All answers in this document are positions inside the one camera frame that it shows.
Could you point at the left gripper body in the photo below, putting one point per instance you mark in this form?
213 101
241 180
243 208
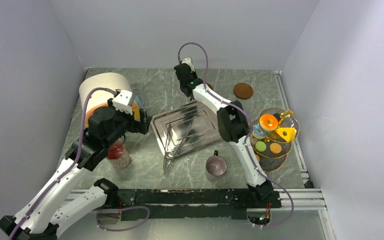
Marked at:
132 125

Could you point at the metal tongs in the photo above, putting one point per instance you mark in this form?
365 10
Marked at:
173 143

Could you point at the purple mug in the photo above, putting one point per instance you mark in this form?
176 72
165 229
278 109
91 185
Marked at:
215 167

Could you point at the blue sprinkled donut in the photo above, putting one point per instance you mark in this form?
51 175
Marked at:
257 133

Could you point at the orange donut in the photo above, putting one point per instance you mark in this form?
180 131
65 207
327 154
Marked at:
268 122

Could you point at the small glass plate gold rim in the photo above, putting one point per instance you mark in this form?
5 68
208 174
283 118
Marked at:
278 125

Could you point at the yellow cake piece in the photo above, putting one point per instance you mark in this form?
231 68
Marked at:
288 134

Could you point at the brown coaster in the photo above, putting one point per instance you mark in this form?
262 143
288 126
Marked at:
243 91
210 86

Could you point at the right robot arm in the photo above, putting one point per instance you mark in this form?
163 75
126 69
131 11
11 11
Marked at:
232 125

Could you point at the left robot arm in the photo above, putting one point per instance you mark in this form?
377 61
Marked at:
45 217

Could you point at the light blue object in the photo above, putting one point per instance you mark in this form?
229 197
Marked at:
139 103

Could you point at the steel tray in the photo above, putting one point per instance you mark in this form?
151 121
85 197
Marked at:
204 126

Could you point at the orange biscuit right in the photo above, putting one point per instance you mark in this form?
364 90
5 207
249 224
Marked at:
275 148

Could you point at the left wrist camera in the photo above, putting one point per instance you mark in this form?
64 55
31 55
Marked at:
123 101

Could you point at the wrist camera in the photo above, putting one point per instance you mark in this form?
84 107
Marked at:
189 61
123 101

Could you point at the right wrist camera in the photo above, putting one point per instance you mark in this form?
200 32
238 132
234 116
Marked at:
189 61

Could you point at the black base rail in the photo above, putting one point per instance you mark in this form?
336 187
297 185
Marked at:
190 203

